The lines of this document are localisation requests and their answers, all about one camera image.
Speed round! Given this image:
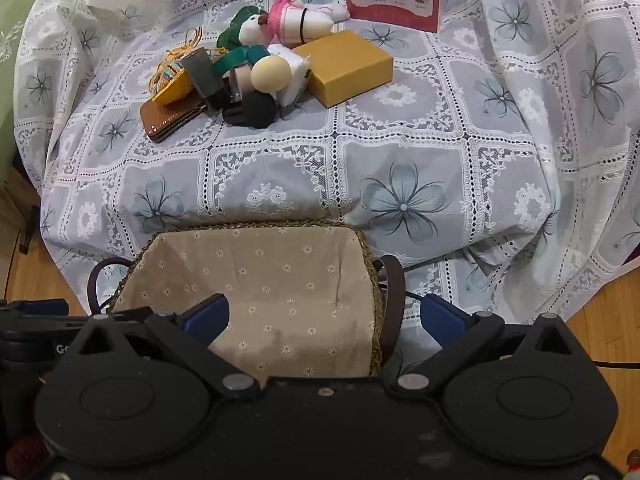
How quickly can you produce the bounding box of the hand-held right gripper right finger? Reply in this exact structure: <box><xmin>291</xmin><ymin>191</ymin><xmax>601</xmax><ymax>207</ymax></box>
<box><xmin>387</xmin><ymin>294</ymin><xmax>583</xmax><ymax>398</ymax></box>

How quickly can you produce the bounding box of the black foam microphone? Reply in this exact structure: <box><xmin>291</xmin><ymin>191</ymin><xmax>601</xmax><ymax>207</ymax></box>
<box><xmin>222</xmin><ymin>92</ymin><xmax>277</xmax><ymax>129</ymax></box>

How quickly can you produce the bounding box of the white lace floral tablecloth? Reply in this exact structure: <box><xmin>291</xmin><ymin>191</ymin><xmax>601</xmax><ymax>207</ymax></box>
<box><xmin>10</xmin><ymin>0</ymin><xmax>640</xmax><ymax>331</ymax></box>

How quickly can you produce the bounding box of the white pink cloth roll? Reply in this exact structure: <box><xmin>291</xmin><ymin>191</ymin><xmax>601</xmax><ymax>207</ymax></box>
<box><xmin>269</xmin><ymin>0</ymin><xmax>335</xmax><ymax>43</ymax></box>

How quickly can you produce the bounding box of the beige tape roll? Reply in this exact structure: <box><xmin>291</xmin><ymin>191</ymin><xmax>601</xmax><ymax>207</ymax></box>
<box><xmin>232</xmin><ymin>55</ymin><xmax>292</xmax><ymax>106</ymax></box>

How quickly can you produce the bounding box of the yellow cardboard box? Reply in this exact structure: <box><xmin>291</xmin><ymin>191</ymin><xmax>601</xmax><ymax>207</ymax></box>
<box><xmin>292</xmin><ymin>30</ymin><xmax>394</xmax><ymax>108</ymax></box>

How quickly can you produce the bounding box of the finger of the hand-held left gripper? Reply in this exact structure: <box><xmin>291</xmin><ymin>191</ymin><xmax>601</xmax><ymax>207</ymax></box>
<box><xmin>0</xmin><ymin>299</ymin><xmax>96</xmax><ymax>331</ymax></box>

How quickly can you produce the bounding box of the woven basket with beige lining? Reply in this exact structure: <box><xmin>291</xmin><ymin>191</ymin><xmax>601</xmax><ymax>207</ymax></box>
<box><xmin>87</xmin><ymin>217</ymin><xmax>406</xmax><ymax>378</ymax></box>

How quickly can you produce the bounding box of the green tape roll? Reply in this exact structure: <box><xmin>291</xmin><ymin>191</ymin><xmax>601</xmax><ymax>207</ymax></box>
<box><xmin>212</xmin><ymin>45</ymin><xmax>271</xmax><ymax>81</ymax></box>

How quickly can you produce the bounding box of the snowman plush with green hat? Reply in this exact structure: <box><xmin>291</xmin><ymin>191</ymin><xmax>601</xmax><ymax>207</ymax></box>
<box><xmin>217</xmin><ymin>5</ymin><xmax>273</xmax><ymax>53</ymax></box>

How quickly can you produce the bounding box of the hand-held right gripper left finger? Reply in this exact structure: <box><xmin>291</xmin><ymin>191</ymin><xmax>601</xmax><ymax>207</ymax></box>
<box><xmin>67</xmin><ymin>294</ymin><xmax>261</xmax><ymax>398</ymax></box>

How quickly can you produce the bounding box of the white tissue packet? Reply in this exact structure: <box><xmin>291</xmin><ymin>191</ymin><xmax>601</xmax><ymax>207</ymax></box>
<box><xmin>267</xmin><ymin>44</ymin><xmax>313</xmax><ymax>108</ymax></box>

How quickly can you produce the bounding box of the brown glossy clasp case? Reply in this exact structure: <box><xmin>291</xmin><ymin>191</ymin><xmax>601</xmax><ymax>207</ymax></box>
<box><xmin>140</xmin><ymin>95</ymin><xmax>208</xmax><ymax>144</ymax></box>

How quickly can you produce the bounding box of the green cushion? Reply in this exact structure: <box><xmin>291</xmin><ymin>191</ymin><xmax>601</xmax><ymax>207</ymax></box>
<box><xmin>0</xmin><ymin>0</ymin><xmax>38</xmax><ymax>191</ymax></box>

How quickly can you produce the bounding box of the golden satin sachet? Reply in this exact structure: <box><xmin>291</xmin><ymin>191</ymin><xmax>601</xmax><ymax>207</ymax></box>
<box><xmin>150</xmin><ymin>27</ymin><xmax>206</xmax><ymax>106</ymax></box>

